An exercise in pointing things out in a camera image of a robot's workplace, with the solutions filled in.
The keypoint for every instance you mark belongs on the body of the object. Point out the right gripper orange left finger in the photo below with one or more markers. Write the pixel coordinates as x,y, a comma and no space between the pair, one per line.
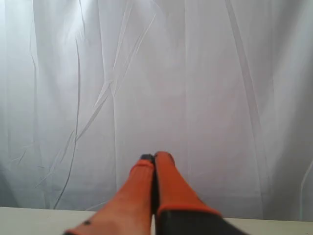
129,212

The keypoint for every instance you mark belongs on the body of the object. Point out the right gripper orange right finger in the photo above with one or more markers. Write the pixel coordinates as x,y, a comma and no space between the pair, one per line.
180,211

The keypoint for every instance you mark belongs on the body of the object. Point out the white backdrop curtain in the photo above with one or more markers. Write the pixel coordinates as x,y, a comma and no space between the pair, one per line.
225,86

